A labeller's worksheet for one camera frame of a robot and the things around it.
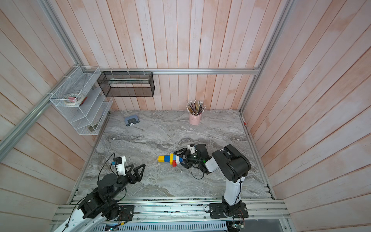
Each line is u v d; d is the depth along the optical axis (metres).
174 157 0.90
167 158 0.91
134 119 1.12
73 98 0.74
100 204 0.55
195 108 1.07
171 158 0.90
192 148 0.90
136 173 0.66
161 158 0.91
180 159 0.90
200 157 0.77
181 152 0.84
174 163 0.88
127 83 1.03
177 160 0.88
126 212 0.73
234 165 0.52
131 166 0.78
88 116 0.78
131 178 0.66
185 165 0.86
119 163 0.65
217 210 0.73
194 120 1.09
